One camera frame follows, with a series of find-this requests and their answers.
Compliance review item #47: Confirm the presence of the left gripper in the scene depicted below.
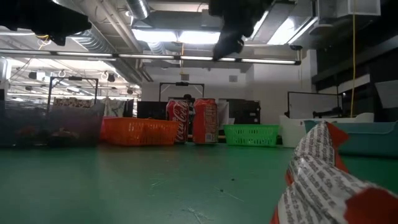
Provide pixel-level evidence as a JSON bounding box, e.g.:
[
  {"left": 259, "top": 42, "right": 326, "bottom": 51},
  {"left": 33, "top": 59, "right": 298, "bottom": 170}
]
[{"left": 0, "top": 0, "right": 93, "bottom": 47}]

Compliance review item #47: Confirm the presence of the pile of candy packets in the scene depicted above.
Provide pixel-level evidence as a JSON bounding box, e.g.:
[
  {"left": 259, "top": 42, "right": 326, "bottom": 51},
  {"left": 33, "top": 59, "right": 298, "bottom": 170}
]
[{"left": 0, "top": 142, "right": 398, "bottom": 224}]

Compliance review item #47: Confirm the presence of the Coca-Cola can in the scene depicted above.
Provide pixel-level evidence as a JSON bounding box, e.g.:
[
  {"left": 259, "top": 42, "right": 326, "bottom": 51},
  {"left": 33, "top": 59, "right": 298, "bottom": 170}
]
[{"left": 165, "top": 99, "right": 191, "bottom": 144}]

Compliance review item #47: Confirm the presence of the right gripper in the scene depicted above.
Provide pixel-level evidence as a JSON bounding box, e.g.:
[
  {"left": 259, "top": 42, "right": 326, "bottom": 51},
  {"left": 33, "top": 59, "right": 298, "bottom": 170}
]
[{"left": 208, "top": 0, "right": 274, "bottom": 62}]

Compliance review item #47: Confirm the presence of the yellow ceiling cable reel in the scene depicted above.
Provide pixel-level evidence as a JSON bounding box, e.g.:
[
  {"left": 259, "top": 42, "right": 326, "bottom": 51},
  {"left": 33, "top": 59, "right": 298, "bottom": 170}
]
[{"left": 35, "top": 33, "right": 51, "bottom": 48}]

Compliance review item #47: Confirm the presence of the orange plastic basket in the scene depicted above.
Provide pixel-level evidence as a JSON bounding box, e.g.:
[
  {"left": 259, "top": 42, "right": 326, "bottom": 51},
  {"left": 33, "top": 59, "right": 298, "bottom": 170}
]
[{"left": 99, "top": 116, "right": 181, "bottom": 147}]

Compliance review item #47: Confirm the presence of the orange Reese's wrapper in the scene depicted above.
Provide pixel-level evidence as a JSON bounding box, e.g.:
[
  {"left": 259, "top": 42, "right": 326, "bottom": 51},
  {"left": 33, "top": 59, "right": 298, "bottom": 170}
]
[{"left": 293, "top": 120, "right": 351, "bottom": 174}]

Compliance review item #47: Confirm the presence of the black frame with white board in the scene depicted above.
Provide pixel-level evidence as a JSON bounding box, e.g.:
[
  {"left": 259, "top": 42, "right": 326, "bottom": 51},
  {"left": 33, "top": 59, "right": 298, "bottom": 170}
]
[{"left": 286, "top": 91, "right": 343, "bottom": 119}]

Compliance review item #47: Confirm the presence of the long ceiling light strip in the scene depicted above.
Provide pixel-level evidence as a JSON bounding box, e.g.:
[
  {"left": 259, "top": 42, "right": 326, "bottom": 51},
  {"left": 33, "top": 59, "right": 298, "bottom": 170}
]
[{"left": 0, "top": 49, "right": 302, "bottom": 65}]

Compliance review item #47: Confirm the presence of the black monitor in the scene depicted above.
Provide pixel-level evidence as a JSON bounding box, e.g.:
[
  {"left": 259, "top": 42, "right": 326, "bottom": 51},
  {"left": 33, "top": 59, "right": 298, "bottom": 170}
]
[{"left": 136, "top": 101, "right": 169, "bottom": 121}]

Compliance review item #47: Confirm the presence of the orange-red soda can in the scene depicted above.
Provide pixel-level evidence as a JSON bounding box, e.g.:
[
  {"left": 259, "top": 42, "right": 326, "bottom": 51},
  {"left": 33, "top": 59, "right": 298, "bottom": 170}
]
[{"left": 192, "top": 98, "right": 220, "bottom": 145}]

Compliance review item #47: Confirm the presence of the silver and red candy wrapper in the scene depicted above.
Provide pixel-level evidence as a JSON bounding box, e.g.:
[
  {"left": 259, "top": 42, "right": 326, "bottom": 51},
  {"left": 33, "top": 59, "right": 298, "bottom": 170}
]
[{"left": 269, "top": 154, "right": 398, "bottom": 224}]

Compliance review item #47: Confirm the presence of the smoky clear plastic bin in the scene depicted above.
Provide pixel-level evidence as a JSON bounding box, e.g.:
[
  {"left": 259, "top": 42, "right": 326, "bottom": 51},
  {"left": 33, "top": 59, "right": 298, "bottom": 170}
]
[{"left": 0, "top": 101, "right": 52, "bottom": 147}]

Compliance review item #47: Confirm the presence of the black metal frame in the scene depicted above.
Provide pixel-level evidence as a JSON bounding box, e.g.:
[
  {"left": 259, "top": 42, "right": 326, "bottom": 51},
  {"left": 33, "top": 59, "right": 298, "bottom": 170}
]
[
  {"left": 159, "top": 82, "right": 205, "bottom": 102},
  {"left": 46, "top": 77, "right": 100, "bottom": 110}
]

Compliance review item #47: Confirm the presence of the teal plastic bin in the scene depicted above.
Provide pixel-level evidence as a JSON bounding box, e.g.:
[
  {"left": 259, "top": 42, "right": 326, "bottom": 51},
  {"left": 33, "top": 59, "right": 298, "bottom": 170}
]
[{"left": 303, "top": 120, "right": 398, "bottom": 158}]

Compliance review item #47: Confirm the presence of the green plastic basket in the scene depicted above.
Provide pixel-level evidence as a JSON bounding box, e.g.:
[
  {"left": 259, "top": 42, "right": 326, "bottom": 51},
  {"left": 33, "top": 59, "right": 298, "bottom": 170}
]
[{"left": 223, "top": 124, "right": 280, "bottom": 147}]

